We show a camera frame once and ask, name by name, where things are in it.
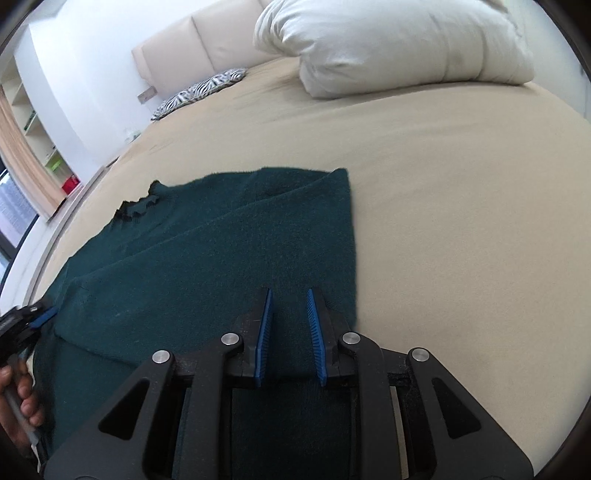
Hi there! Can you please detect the white open shelf unit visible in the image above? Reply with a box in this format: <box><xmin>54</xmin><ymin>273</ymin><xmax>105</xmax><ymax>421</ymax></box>
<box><xmin>1</xmin><ymin>57</ymin><xmax>75</xmax><ymax>192</ymax></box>

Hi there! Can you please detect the white folded duvet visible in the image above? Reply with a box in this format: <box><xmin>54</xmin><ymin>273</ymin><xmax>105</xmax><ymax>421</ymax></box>
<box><xmin>253</xmin><ymin>1</ymin><xmax>535</xmax><ymax>99</ymax></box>

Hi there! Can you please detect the cream padded headboard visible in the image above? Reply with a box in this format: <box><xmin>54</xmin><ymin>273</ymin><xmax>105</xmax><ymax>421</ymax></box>
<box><xmin>132</xmin><ymin>0</ymin><xmax>278</xmax><ymax>99</ymax></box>

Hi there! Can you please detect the wall switch plate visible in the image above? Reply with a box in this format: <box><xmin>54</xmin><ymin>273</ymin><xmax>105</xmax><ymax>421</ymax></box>
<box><xmin>137</xmin><ymin>87</ymin><xmax>156</xmax><ymax>104</ymax></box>

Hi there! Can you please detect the dark framed window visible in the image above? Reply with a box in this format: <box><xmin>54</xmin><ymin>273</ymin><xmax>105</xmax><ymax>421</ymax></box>
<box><xmin>0</xmin><ymin>163</ymin><xmax>39</xmax><ymax>288</ymax></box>

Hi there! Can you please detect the person's left hand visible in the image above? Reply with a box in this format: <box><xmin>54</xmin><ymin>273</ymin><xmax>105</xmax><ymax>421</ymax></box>
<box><xmin>1</xmin><ymin>355</ymin><xmax>45</xmax><ymax>456</ymax></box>

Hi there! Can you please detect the beige curtain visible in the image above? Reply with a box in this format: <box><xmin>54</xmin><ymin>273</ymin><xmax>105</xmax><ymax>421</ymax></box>
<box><xmin>1</xmin><ymin>89</ymin><xmax>66</xmax><ymax>220</ymax></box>

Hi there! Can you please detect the red storage box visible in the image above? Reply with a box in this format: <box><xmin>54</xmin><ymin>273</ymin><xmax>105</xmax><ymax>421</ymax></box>
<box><xmin>61</xmin><ymin>175</ymin><xmax>80</xmax><ymax>195</ymax></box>

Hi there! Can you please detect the zebra print pillow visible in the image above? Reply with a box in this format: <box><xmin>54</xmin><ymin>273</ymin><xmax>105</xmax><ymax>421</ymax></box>
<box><xmin>150</xmin><ymin>68</ymin><xmax>247</xmax><ymax>121</ymax></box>

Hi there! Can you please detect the beige bed sheet mattress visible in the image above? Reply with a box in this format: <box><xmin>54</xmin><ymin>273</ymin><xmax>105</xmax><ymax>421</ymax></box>
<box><xmin>38</xmin><ymin>59</ymin><xmax>590</xmax><ymax>470</ymax></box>

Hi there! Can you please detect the dark green knit sweater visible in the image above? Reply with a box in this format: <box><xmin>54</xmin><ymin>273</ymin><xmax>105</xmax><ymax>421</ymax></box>
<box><xmin>33</xmin><ymin>168</ymin><xmax>356</xmax><ymax>479</ymax></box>

